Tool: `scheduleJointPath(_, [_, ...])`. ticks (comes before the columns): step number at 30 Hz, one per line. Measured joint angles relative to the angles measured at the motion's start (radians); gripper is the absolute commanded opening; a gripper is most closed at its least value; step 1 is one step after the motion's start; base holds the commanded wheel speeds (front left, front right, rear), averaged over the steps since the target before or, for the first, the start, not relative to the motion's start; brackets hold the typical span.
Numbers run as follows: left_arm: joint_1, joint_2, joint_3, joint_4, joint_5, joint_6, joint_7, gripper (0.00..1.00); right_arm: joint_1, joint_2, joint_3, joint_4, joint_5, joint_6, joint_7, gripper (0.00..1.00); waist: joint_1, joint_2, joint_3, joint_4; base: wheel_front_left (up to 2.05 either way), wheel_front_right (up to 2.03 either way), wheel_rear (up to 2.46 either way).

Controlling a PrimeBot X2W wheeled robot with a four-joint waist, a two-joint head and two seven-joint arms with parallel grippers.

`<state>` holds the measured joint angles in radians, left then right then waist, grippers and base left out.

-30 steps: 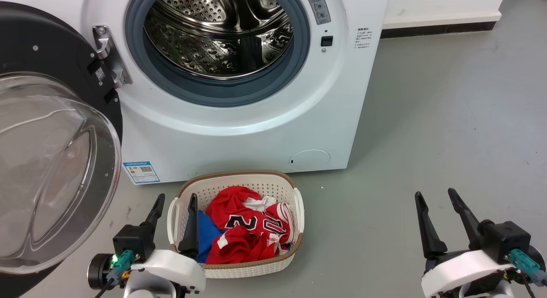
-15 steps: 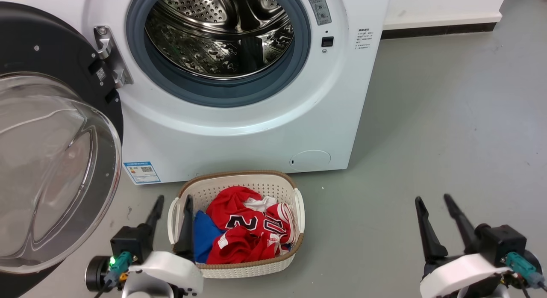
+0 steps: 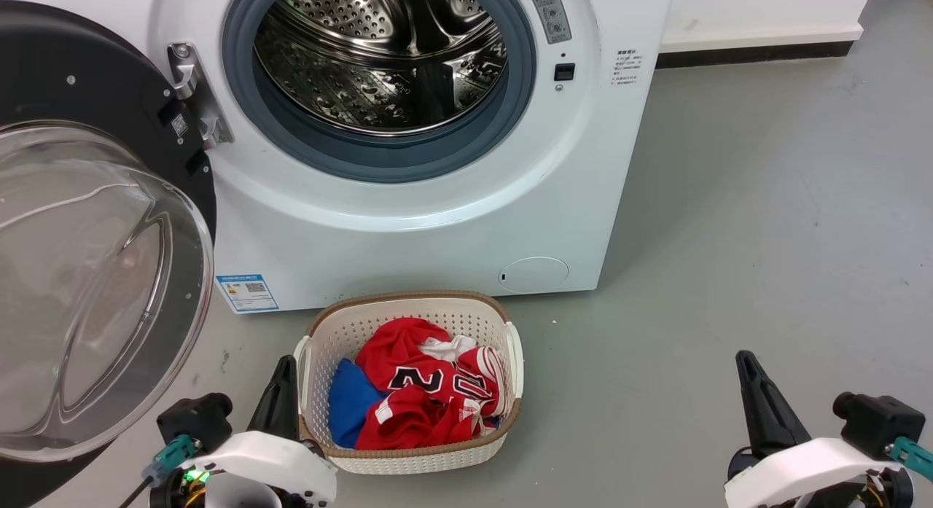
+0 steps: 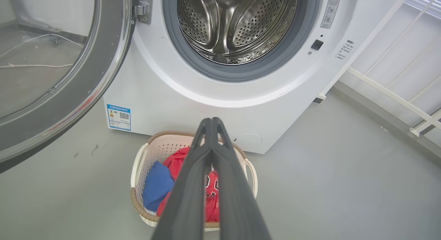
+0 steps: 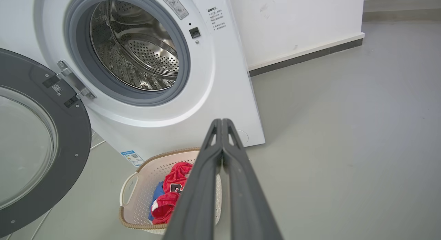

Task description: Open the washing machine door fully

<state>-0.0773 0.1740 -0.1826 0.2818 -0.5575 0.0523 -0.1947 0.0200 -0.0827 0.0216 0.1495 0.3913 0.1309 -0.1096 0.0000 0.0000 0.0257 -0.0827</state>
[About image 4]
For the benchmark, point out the black door latch socket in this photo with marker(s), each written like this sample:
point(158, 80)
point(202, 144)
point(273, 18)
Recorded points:
point(317, 44)

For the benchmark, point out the round white filter cover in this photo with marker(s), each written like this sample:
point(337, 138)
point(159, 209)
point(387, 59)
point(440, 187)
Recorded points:
point(250, 143)

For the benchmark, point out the blue energy label sticker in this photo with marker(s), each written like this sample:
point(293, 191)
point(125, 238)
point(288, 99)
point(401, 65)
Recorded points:
point(119, 116)

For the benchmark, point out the stainless steel washer drum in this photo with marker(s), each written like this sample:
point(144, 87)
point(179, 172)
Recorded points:
point(241, 23)

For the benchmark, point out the white front-load washing machine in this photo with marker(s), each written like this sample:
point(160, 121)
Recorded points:
point(193, 102)

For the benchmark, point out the red basketball jersey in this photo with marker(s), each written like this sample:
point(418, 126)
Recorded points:
point(177, 160)

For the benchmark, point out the white perforated laundry basket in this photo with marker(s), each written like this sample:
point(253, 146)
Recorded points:
point(151, 154)

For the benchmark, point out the round dark glass washer door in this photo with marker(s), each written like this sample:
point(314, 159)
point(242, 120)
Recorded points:
point(103, 71)

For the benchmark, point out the metal door hinge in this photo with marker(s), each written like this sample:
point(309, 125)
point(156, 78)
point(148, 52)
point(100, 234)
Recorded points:
point(142, 12)

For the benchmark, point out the white window blinds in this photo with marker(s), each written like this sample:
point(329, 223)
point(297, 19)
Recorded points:
point(425, 0)

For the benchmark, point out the blue garment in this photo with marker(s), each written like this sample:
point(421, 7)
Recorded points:
point(156, 186)

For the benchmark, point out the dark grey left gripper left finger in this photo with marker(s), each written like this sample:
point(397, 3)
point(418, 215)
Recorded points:
point(184, 198)

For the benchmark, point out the white warning label sticker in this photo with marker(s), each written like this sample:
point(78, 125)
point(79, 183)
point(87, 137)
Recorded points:
point(330, 9)

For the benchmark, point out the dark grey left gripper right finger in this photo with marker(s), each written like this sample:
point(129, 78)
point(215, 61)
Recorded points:
point(237, 202)

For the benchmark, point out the white metal rack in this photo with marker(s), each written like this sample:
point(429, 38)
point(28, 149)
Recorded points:
point(389, 95)

